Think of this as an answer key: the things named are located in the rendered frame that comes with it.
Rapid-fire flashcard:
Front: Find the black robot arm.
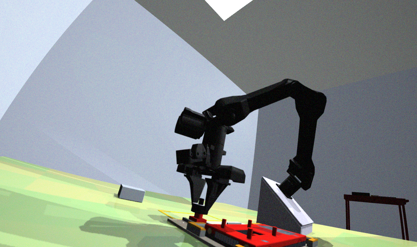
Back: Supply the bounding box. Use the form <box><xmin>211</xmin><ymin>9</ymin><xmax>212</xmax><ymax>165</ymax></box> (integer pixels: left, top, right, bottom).
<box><xmin>175</xmin><ymin>79</ymin><xmax>327</xmax><ymax>199</ymax></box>

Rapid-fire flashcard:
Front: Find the black wheel with grey hub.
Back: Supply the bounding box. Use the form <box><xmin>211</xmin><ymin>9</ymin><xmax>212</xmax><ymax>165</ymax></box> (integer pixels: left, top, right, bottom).
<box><xmin>191</xmin><ymin>203</ymin><xmax>208</xmax><ymax>215</ymax></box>

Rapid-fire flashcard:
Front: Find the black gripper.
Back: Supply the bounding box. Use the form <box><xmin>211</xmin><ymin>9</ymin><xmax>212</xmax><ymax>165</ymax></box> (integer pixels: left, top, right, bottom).
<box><xmin>176</xmin><ymin>141</ymin><xmax>246</xmax><ymax>211</ymax></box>

